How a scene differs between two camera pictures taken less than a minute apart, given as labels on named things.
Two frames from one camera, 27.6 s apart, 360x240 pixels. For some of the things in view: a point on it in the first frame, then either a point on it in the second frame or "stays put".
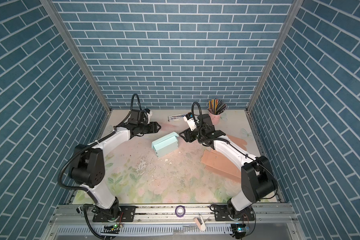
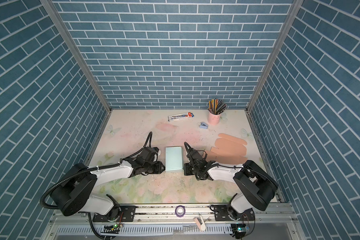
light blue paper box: (165, 144) → (173, 158)
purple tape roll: (180, 211) stays put
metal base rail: (258, 221) stays put
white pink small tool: (200, 222) stays put
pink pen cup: (215, 118) stays put
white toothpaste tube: (175, 117) stays put
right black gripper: (188, 136) → (186, 171)
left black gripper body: (144, 128) → (146, 167)
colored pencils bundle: (217, 106) stays put
